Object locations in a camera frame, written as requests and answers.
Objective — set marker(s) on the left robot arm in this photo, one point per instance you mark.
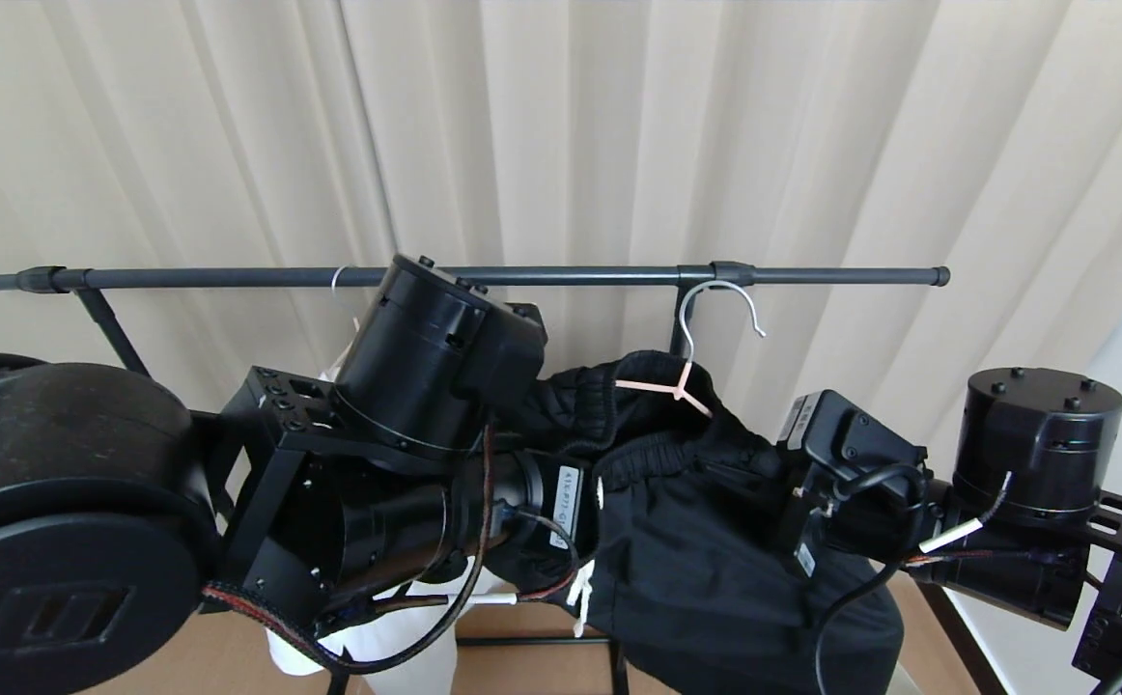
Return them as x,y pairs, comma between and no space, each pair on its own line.
69,502

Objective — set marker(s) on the white printed T-shirt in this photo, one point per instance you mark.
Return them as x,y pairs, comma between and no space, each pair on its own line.
426,676

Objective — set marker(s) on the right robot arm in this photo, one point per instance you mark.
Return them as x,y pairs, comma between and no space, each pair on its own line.
1034,434

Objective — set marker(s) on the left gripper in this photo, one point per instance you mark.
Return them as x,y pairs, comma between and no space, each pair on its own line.
532,512

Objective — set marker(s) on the pink clothes hanger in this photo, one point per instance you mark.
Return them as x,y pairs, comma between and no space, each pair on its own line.
341,290
682,386

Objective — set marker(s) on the black clothes rack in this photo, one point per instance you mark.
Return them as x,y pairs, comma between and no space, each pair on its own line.
571,276

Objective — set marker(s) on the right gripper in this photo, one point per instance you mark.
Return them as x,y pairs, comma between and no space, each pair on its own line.
851,531

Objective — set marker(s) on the beige curtain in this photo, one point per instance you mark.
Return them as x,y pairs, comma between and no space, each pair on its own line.
619,135

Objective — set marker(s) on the black shorts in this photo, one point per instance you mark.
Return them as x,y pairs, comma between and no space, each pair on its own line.
696,560

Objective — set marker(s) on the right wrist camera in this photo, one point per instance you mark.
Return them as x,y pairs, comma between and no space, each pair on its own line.
860,444

